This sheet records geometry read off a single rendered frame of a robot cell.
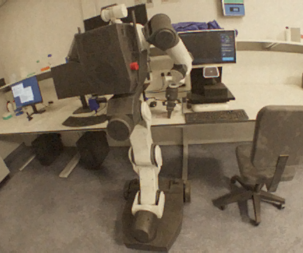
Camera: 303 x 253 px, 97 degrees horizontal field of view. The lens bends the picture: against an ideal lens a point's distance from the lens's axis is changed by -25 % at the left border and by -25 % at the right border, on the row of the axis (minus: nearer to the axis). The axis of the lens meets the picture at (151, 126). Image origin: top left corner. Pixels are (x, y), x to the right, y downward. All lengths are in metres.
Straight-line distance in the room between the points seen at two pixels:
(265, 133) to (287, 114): 0.15
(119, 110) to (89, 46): 0.30
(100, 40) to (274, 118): 0.84
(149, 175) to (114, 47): 0.84
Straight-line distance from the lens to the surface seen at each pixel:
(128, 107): 0.78
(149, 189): 1.24
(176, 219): 1.33
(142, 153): 1.09
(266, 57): 2.15
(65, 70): 1.83
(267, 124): 0.93
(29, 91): 2.39
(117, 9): 0.87
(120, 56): 0.68
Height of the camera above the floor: 1.29
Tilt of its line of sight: 27 degrees down
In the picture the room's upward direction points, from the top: 10 degrees counter-clockwise
